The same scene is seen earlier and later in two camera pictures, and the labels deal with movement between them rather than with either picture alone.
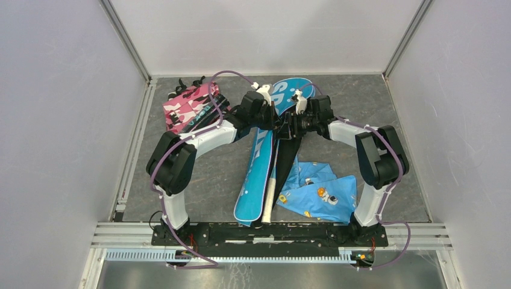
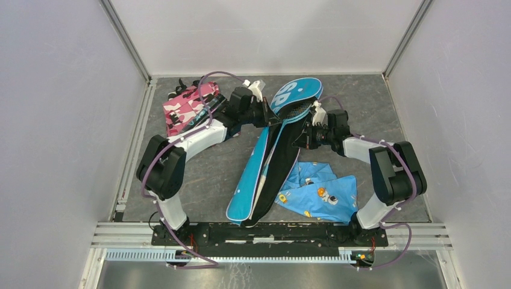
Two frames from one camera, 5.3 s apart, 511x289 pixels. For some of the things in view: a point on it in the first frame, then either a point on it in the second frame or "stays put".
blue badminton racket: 269,195 to 261,185
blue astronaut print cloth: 315,191 stays put
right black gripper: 294,129 to 308,134
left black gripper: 274,120 stays put
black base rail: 270,239 stays put
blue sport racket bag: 269,141 stays put
